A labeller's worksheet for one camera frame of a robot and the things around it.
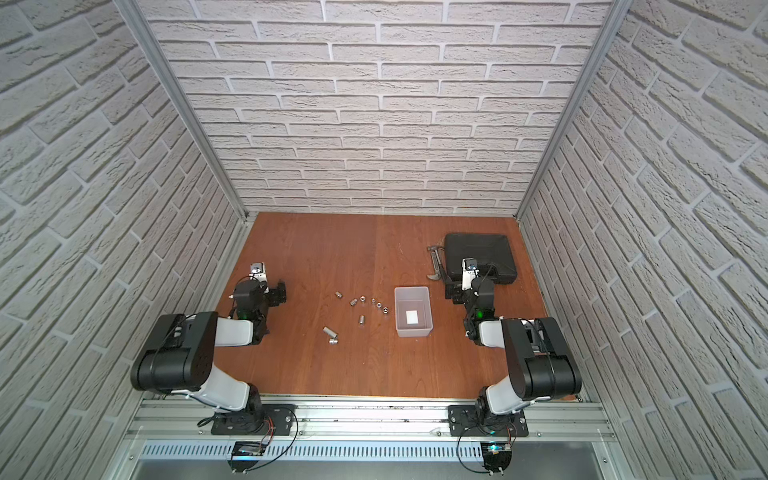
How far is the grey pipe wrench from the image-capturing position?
40.4 inches

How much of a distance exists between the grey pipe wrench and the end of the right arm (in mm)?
142

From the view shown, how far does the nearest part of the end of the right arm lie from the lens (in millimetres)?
849
